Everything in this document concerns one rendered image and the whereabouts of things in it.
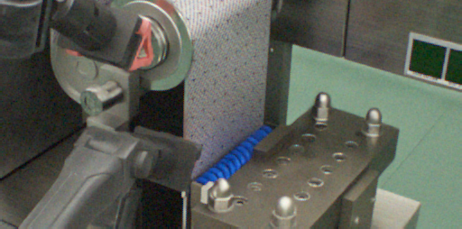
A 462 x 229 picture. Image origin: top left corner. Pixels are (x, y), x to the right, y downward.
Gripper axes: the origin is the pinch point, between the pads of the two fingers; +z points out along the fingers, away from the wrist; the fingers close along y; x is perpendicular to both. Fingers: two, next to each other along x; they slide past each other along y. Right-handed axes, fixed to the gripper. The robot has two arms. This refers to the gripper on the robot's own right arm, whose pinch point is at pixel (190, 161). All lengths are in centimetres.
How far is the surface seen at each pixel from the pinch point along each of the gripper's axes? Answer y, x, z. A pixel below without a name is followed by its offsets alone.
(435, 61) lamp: 25.3, 25.2, 20.3
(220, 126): 0.3, 5.9, 5.6
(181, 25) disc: -0.4, 18.0, -13.0
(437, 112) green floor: -29, 27, 264
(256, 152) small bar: 4.7, 3.5, 11.3
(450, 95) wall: -29, 37, 279
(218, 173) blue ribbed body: 3.0, -0.6, 4.0
